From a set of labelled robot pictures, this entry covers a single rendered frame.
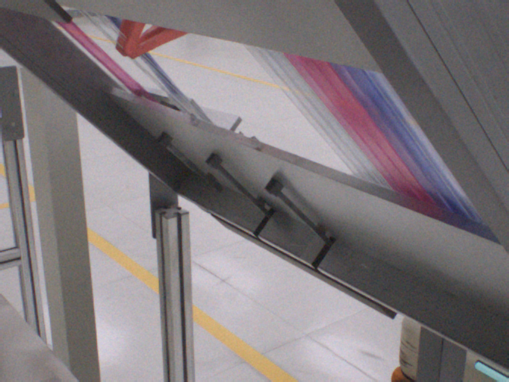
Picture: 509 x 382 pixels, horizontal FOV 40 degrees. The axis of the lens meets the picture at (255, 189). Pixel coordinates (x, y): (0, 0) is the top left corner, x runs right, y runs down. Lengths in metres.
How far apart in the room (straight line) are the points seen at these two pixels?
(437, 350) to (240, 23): 0.88
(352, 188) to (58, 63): 0.46
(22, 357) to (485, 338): 0.47
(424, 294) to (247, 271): 1.60
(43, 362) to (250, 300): 1.39
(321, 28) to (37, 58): 0.58
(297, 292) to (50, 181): 1.17
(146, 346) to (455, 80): 1.73
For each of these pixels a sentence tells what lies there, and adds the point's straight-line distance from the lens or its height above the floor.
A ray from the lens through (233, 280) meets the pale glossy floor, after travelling 2.25.
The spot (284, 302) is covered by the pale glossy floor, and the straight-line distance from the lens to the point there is 2.13.
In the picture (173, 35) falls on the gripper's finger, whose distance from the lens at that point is 0.73.
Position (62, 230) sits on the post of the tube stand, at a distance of 1.21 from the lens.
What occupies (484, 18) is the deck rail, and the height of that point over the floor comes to 1.02.
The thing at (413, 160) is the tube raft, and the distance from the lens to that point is 0.48.
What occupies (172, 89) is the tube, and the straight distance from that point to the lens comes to 0.76.
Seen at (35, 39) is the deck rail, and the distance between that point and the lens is 0.90.
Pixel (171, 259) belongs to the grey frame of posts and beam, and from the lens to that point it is 1.10.
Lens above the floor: 1.05
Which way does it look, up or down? 21 degrees down
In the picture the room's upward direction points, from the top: straight up
